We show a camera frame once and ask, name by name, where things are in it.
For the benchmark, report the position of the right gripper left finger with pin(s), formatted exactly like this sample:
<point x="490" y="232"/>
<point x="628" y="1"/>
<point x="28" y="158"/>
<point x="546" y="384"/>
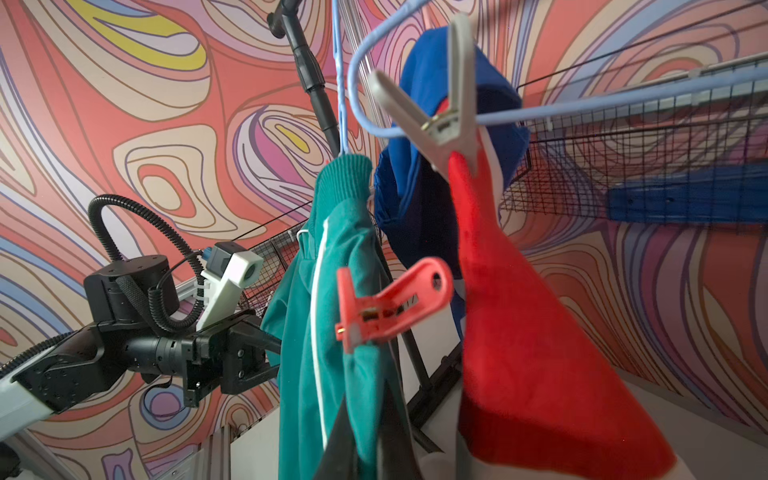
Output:
<point x="340" y="457"/>

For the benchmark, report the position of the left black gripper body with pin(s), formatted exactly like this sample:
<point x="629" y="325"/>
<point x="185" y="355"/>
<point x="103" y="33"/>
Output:
<point x="230" y="356"/>

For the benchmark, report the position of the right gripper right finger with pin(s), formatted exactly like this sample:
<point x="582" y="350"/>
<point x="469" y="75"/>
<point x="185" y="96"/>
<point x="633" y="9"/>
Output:
<point x="396" y="459"/>

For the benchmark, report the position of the red clothespin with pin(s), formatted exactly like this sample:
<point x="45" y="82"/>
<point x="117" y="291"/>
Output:
<point x="420" y="292"/>

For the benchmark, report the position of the light blue hanger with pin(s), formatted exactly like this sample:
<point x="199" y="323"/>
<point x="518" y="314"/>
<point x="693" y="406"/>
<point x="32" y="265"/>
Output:
<point x="553" y="51"/>

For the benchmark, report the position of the blue hanger of green jacket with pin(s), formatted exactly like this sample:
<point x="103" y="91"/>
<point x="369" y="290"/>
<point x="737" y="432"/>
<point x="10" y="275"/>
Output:
<point x="337" y="43"/>

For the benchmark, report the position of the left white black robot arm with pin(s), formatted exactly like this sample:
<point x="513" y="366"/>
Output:
<point x="134" y="328"/>

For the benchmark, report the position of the black clothes rack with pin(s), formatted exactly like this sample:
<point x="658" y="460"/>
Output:
<point x="434" y="388"/>

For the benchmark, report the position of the blue red white jacket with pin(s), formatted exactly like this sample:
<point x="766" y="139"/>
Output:
<point x="538" y="399"/>

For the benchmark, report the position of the white grey clothespin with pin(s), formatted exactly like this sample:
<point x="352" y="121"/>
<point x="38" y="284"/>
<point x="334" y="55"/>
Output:
<point x="452" y="130"/>

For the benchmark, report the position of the blue brush in basket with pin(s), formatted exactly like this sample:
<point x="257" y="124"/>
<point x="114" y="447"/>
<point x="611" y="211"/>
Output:
<point x="731" y="195"/>

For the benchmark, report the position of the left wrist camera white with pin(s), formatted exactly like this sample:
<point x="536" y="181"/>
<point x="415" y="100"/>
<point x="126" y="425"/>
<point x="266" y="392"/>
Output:
<point x="229" y="270"/>

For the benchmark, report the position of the black wire basket left wall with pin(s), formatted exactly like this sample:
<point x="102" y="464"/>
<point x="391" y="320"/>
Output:
<point x="277" y="253"/>

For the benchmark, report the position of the black wire basket wall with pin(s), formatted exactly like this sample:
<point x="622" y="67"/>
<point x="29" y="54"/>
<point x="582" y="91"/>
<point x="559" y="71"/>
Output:
<point x="277" y="253"/>
<point x="575" y="158"/>

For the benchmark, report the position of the black wire basket back wall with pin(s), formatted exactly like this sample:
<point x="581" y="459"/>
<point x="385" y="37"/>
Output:
<point x="575" y="158"/>

